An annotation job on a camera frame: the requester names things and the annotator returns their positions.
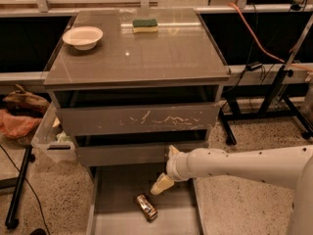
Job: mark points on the orange drink can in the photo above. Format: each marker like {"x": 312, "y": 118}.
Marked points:
{"x": 149, "y": 211}

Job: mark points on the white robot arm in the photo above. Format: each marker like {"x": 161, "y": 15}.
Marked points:
{"x": 287, "y": 167}

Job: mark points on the grey middle drawer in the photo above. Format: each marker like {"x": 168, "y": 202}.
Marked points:
{"x": 123, "y": 154}

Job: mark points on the grey top drawer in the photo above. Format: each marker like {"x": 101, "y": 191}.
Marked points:
{"x": 137, "y": 119}

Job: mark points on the grey drawer cabinet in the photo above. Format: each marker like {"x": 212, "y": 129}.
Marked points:
{"x": 177, "y": 65}

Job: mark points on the black table stand right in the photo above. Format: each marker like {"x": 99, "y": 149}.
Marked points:
{"x": 276, "y": 90}

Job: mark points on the black power adapter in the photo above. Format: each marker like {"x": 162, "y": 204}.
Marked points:
{"x": 253, "y": 66}

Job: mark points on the clear plastic storage bin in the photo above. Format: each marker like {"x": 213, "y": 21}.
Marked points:
{"x": 50, "y": 138}

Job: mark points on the green yellow sponge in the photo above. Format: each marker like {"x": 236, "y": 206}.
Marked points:
{"x": 144, "y": 26}

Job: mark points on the white bowl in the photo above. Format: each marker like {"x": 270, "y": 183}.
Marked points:
{"x": 83, "y": 37}

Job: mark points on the black stand leg left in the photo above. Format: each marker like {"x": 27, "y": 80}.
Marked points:
{"x": 11, "y": 220}

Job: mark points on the orange cloth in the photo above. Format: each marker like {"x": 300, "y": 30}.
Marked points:
{"x": 15, "y": 127}

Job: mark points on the brown bag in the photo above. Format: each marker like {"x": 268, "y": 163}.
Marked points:
{"x": 22, "y": 102}

